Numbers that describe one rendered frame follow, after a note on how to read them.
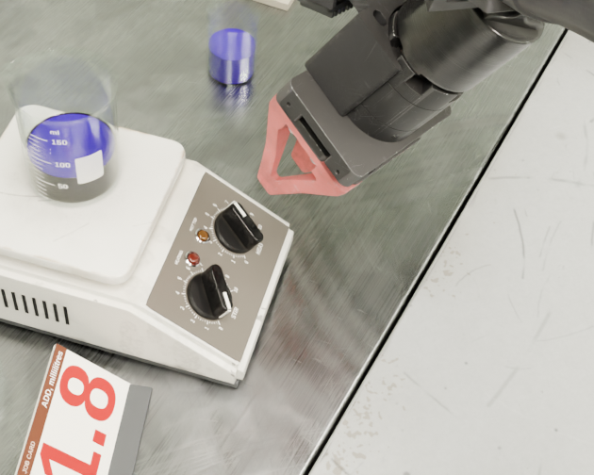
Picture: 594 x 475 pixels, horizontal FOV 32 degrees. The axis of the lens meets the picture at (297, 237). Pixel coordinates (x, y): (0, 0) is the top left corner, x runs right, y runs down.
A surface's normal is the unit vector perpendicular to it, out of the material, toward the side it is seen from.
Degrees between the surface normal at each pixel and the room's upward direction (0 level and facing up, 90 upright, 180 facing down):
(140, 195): 0
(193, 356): 90
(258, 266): 30
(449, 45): 83
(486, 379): 0
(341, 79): 78
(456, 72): 98
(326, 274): 0
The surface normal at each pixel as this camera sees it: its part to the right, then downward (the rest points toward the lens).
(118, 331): -0.26, 0.75
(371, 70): -0.60, 0.44
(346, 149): 0.55, -0.39
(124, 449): 0.08, -0.61
